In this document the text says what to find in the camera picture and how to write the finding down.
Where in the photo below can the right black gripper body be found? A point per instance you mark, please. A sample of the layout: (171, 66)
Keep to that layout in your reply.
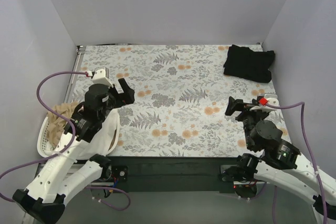
(243, 109)

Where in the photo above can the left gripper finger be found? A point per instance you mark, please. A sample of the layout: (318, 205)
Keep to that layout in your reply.
(128, 96)
(123, 85)

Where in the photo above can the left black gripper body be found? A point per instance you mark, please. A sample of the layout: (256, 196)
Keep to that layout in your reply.
(117, 97)

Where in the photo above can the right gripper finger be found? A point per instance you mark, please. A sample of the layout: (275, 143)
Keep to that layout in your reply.
(231, 107)
(240, 104)

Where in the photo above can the white t shirt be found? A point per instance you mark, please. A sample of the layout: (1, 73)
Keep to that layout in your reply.
(105, 140)

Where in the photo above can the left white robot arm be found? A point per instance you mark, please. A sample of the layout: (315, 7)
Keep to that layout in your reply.
(63, 176)

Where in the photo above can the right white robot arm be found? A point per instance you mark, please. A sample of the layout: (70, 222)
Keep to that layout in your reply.
(276, 161)

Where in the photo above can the black folded t shirt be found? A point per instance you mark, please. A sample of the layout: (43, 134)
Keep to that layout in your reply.
(242, 62)

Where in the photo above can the floral table cloth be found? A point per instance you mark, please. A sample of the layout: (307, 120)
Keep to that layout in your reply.
(181, 94)

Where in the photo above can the beige t shirt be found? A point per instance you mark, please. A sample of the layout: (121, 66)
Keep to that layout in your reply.
(56, 124)

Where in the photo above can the white laundry basket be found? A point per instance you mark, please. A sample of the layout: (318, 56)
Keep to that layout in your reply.
(44, 148)

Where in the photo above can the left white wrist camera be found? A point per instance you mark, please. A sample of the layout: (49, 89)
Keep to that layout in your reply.
(101, 76)

